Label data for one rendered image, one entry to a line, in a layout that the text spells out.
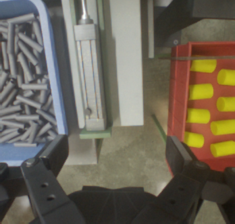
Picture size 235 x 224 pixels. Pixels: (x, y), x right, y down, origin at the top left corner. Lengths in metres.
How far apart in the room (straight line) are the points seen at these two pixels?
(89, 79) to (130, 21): 0.16
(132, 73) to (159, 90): 1.07
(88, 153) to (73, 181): 1.42
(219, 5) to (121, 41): 0.29
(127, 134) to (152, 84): 0.52
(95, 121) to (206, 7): 0.41
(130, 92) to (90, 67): 0.13
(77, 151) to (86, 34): 0.36
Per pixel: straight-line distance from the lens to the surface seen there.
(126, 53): 0.40
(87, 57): 0.34
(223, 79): 0.85
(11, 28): 0.45
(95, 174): 1.84
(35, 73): 0.47
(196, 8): 0.54
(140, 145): 1.63
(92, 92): 0.35
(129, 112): 0.42
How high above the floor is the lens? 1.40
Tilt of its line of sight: 73 degrees down
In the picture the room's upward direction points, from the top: 174 degrees counter-clockwise
